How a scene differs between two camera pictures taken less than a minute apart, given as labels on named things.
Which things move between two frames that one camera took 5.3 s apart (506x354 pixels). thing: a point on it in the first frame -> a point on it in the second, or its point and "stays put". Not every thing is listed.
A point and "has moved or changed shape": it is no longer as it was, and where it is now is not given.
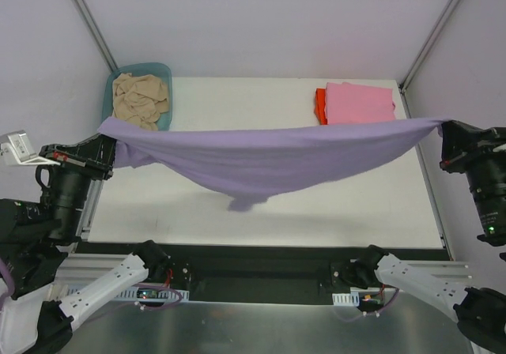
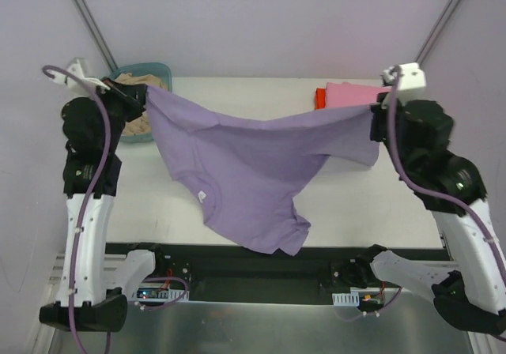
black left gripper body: [75, 163] -> [129, 96]
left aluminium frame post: [89, 20] stays put
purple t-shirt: [249, 168] has moved or changed shape
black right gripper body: [468, 156] -> [379, 121]
